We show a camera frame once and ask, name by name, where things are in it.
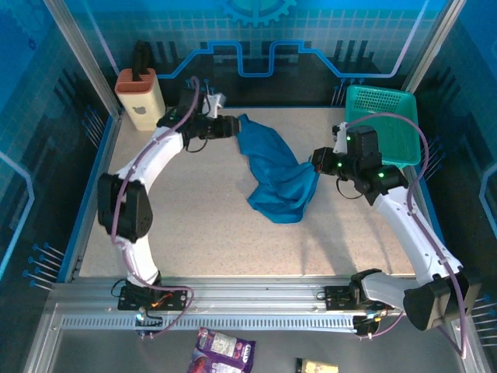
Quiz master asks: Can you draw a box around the slotted grey cable duct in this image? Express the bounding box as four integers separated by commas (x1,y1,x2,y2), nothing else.
61,313,356,331

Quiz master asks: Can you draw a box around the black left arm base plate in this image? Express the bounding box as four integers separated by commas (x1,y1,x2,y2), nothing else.
117,281,187,312

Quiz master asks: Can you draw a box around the purple snack bag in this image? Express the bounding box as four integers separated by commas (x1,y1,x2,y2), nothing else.
187,326,257,373

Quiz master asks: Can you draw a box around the black knife handle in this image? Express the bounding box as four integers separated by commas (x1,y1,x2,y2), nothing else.
131,40,153,83

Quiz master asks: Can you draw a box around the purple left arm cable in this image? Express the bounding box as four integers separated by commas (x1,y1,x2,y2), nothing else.
109,76,201,340

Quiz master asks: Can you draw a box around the beige snack packet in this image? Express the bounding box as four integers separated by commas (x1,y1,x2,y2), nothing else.
294,357,339,373

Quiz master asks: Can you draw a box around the cream knife block orange lid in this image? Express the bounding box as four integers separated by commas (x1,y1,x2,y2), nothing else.
114,68,166,132

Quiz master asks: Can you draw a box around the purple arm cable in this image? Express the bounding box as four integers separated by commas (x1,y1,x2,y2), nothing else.
109,76,201,340
346,112,467,358

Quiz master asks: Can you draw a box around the blue t-shirt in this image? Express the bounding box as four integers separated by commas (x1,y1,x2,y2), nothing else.
235,113,321,225

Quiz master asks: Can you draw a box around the teal plastic basket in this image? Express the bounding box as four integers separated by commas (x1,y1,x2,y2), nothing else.
343,84,422,169

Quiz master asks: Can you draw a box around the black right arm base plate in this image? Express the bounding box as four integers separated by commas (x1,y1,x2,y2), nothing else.
324,285,393,312

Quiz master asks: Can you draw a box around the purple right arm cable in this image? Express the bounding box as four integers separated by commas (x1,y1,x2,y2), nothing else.
346,112,467,358

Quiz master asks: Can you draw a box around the aluminium frame post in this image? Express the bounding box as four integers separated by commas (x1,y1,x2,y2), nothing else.
42,0,125,120
401,0,467,94

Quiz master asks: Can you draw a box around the thin black cable loop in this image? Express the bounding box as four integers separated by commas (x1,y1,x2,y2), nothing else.
335,177,364,200
184,138,209,153

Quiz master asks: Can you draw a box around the aluminium frame rail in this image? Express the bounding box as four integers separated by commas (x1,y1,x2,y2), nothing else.
50,277,463,316

